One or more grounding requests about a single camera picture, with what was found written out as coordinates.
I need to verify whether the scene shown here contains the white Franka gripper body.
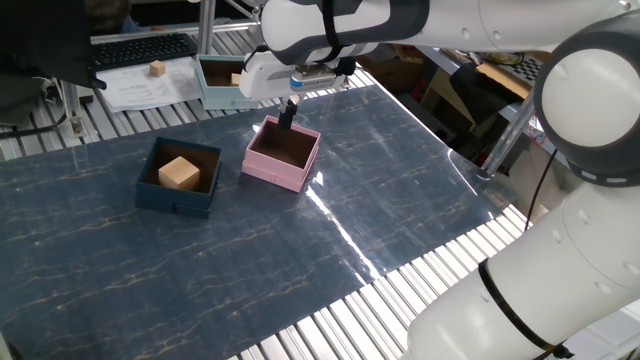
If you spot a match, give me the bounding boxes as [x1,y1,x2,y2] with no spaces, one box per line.
[238,51,302,101]

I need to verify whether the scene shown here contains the large wooden cube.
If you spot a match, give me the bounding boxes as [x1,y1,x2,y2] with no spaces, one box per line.
[158,155,201,192]

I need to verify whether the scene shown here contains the light blue open box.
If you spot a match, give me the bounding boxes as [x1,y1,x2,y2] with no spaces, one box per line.
[194,53,261,111]

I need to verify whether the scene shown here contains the pink open box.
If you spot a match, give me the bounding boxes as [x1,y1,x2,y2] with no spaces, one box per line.
[241,115,322,194]

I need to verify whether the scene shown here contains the dark blue open box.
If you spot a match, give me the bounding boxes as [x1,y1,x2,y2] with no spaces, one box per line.
[134,136,223,220]

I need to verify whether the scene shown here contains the white paper sheets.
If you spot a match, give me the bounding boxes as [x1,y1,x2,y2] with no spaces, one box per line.
[95,55,202,114]

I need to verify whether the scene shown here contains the black keyboard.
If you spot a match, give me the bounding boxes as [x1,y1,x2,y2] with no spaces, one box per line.
[91,32,199,72]

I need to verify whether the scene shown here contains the blue marble pattern mat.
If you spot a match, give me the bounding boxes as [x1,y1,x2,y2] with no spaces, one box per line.
[0,83,519,360]

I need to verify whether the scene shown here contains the black monitor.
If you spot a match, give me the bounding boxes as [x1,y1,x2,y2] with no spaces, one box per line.
[0,0,108,90]

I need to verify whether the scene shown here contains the checkerboard calibration sheet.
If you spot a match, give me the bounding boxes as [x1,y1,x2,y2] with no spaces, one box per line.
[512,55,545,84]

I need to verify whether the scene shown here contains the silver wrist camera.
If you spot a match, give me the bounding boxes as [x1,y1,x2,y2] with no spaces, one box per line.
[289,63,339,93]

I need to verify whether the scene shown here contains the aluminium frame post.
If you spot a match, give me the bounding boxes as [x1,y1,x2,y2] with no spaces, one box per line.
[198,0,217,55]

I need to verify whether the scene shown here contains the black camera cable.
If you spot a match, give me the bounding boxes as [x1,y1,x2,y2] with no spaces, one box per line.
[243,0,357,76]

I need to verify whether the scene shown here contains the black cable tie strap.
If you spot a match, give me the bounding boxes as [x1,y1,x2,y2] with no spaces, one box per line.
[477,259,575,360]

